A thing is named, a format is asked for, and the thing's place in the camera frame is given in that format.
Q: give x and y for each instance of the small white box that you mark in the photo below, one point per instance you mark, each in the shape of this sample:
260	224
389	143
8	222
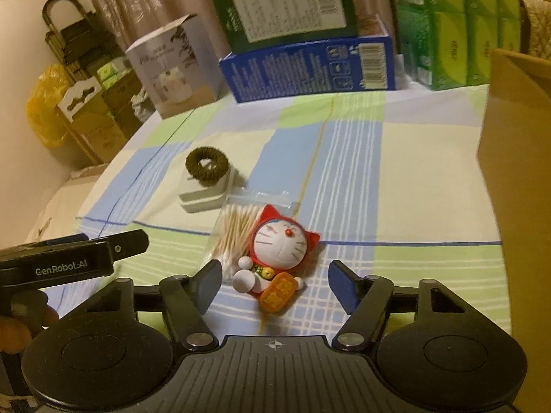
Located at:
202	198

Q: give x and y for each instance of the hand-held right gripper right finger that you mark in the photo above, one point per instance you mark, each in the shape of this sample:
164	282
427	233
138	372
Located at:
342	277

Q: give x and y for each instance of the blue carton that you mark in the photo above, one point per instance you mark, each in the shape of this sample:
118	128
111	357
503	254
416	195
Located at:
292	73

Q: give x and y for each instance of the bag of cotton swabs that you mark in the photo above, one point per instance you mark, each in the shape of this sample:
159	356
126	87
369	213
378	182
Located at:
236	228

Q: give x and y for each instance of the brown hair scrunchie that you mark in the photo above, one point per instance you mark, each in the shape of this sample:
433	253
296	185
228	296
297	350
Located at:
193	173

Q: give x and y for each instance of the person's left hand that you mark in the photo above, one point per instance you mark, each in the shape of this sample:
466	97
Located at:
13	337

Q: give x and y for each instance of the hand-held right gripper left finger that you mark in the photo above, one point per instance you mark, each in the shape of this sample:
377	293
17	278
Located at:
211	277

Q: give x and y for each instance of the stack of green tissue packs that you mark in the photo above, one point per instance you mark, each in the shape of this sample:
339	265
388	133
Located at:
447	51

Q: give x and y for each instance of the brown cardboard box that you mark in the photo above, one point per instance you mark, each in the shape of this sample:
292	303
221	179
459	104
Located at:
516	159

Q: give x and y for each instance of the white printed carton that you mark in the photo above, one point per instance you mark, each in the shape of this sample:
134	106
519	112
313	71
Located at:
172	73

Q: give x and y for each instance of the beige curtain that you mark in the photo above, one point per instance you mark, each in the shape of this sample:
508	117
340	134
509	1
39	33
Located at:
142	0

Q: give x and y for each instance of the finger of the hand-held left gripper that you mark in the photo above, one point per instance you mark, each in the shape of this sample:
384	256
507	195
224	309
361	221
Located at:
129	243

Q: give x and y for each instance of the stacked cardboard cartons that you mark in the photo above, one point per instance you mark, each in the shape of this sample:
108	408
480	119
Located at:
99	133

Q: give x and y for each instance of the checked bed sheet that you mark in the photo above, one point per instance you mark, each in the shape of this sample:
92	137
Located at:
409	172

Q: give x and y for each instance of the dark green carton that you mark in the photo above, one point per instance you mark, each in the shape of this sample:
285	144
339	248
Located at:
280	8

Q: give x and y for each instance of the yellow plastic bag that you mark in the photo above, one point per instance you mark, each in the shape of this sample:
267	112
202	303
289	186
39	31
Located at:
43	107

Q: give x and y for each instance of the black metal rack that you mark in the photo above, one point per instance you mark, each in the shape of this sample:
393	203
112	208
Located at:
77	38

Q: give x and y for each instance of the red cat figurine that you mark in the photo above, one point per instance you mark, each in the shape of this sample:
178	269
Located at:
280	245

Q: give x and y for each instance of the quilted beige cushion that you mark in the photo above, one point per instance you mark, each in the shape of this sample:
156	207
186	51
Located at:
538	26

